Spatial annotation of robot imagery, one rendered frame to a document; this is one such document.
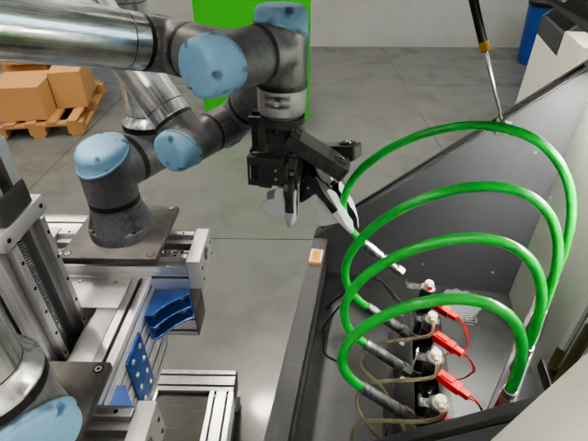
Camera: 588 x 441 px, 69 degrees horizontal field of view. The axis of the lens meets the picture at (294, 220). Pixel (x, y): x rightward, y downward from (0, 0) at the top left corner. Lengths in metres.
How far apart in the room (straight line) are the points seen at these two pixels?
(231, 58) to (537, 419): 0.49
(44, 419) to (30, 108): 4.19
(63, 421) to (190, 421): 1.17
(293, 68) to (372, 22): 6.61
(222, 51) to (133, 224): 0.62
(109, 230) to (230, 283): 1.45
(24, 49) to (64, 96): 4.24
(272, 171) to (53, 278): 0.52
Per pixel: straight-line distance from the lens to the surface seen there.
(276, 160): 0.69
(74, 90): 4.76
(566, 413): 0.45
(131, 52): 0.62
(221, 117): 0.84
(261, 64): 0.58
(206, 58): 0.54
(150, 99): 0.80
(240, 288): 2.41
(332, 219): 0.79
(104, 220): 1.07
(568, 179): 0.76
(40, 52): 0.57
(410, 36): 7.39
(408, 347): 0.91
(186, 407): 1.75
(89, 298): 1.12
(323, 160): 0.69
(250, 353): 2.11
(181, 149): 0.76
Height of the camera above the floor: 1.67
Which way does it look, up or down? 35 degrees down
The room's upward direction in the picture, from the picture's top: straight up
